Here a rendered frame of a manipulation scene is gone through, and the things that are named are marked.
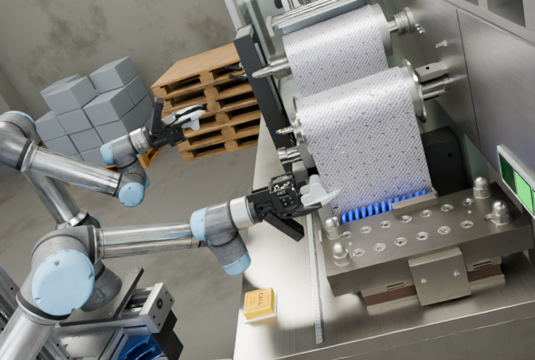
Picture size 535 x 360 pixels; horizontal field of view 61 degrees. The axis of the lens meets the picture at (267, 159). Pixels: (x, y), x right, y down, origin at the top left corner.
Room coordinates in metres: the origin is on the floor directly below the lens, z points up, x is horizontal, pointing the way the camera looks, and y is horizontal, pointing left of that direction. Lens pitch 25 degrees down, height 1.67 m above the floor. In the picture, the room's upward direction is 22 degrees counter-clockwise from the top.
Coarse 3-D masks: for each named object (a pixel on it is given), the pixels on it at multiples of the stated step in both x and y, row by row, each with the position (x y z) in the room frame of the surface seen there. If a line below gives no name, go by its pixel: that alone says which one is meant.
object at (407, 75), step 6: (402, 72) 0.91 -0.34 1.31; (408, 72) 0.90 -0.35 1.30; (408, 78) 0.89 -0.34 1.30; (408, 84) 0.88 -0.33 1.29; (414, 84) 0.88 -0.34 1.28; (414, 90) 0.87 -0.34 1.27; (414, 96) 0.87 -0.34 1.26; (414, 102) 0.87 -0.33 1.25; (414, 108) 0.87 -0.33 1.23; (420, 108) 0.87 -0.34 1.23; (420, 114) 0.88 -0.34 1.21
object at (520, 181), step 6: (516, 174) 0.58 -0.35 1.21; (516, 180) 0.58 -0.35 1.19; (522, 180) 0.56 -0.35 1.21; (522, 186) 0.56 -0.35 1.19; (528, 186) 0.54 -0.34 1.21; (522, 192) 0.56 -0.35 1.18; (528, 192) 0.54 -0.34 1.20; (522, 198) 0.57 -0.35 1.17; (528, 198) 0.54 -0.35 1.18; (528, 204) 0.55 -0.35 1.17
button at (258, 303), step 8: (264, 288) 0.90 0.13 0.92; (248, 296) 0.89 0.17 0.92; (256, 296) 0.88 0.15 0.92; (264, 296) 0.87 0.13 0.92; (272, 296) 0.87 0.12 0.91; (248, 304) 0.86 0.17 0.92; (256, 304) 0.85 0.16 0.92; (264, 304) 0.84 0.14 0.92; (272, 304) 0.85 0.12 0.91; (248, 312) 0.84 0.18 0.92; (256, 312) 0.83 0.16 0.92; (264, 312) 0.83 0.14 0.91; (272, 312) 0.83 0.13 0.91
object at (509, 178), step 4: (500, 156) 0.64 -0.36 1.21; (500, 160) 0.64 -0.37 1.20; (504, 160) 0.62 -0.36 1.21; (504, 164) 0.62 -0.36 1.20; (508, 164) 0.61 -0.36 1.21; (504, 168) 0.63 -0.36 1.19; (508, 168) 0.61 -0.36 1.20; (504, 172) 0.63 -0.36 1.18; (508, 172) 0.61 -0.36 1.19; (512, 172) 0.59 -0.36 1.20; (504, 176) 0.63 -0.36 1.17; (508, 176) 0.61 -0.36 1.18; (512, 176) 0.60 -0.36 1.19; (508, 180) 0.62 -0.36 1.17; (512, 180) 0.60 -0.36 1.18; (508, 184) 0.62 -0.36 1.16; (512, 184) 0.60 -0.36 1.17; (512, 188) 0.60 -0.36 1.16
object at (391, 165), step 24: (360, 144) 0.89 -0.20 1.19; (384, 144) 0.88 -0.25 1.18; (408, 144) 0.87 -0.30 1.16; (336, 168) 0.91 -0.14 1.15; (360, 168) 0.90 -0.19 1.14; (384, 168) 0.89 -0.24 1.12; (408, 168) 0.87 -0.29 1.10; (360, 192) 0.90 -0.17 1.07; (384, 192) 0.89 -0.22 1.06; (408, 192) 0.88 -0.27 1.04; (336, 216) 0.91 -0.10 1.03
